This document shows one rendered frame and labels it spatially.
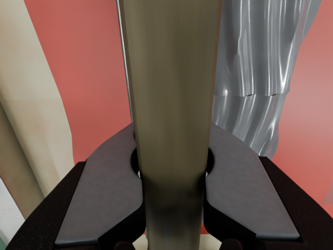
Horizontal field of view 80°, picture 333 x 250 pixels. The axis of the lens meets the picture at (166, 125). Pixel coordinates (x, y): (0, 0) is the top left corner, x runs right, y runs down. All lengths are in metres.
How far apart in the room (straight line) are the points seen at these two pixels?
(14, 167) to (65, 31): 0.14
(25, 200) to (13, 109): 0.09
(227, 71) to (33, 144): 0.20
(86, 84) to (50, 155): 0.09
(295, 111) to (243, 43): 0.09
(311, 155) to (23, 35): 0.29
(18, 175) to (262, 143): 0.24
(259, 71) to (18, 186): 0.25
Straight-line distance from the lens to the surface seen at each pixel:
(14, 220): 0.27
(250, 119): 0.20
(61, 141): 0.23
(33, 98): 0.21
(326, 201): 0.33
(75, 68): 0.19
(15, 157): 0.24
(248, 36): 0.18
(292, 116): 0.22
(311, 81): 0.22
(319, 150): 0.26
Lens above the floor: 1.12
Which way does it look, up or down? 61 degrees down
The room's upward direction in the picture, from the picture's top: 179 degrees clockwise
